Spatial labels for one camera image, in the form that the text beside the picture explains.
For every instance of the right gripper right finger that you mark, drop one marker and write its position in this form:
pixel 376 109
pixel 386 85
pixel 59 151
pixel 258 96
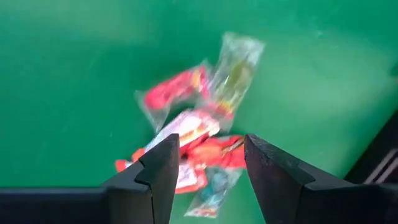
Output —
pixel 295 199

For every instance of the black table frame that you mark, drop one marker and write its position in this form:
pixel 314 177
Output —
pixel 379 155

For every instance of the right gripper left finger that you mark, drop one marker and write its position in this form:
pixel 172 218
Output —
pixel 124 205

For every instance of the blue candy clear wrapper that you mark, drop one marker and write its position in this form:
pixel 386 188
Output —
pixel 214 189

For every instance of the orange candy pack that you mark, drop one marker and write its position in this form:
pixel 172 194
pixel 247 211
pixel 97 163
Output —
pixel 214 152

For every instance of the red candy clear wrapper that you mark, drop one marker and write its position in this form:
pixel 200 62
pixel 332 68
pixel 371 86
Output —
pixel 174 91

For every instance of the green candy clear wrapper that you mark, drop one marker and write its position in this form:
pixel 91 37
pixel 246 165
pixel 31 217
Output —
pixel 236 74

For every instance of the green table mat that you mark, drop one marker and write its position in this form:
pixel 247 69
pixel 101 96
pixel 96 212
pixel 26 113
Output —
pixel 62 93

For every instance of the red white candy pack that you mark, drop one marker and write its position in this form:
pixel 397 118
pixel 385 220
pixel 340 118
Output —
pixel 188 180
pixel 189 124

